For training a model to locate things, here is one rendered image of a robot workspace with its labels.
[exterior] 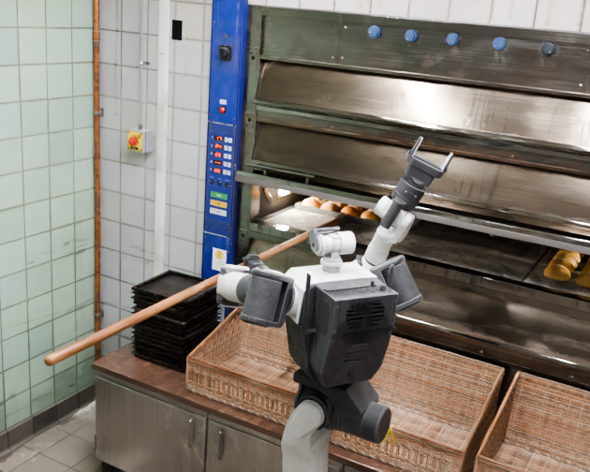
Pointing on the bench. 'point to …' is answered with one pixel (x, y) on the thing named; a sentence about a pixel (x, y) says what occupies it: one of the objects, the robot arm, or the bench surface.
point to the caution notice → (218, 258)
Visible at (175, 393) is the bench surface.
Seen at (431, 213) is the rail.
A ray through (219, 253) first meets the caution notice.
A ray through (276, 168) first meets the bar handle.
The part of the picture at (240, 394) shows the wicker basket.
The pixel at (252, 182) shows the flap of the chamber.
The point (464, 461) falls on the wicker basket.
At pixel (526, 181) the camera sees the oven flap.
